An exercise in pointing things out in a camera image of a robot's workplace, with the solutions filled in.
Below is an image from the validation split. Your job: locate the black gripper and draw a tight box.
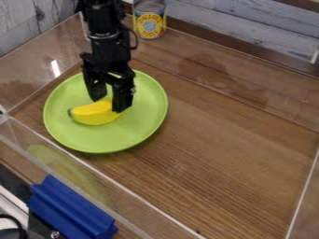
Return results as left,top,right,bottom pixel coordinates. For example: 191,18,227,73
80,31,136,113

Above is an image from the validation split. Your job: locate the yellow toy banana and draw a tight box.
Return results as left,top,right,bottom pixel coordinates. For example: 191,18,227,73
67,98,121,126

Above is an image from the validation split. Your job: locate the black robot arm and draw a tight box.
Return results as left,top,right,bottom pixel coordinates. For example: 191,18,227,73
79,0,137,113

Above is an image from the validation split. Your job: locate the green round plate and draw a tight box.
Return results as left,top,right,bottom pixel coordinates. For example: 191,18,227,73
43,71,168,154

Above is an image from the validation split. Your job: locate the yellow labelled tin can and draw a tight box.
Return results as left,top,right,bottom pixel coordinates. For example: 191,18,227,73
132,0,167,40

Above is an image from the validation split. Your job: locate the blue plastic clamp block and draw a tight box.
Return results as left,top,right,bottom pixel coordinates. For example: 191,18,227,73
28,175,119,239

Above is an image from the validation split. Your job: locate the clear acrylic enclosure wall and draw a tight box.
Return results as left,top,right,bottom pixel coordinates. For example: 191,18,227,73
0,105,207,239

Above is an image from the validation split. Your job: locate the black cable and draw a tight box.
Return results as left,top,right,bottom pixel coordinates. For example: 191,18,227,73
0,213,29,239

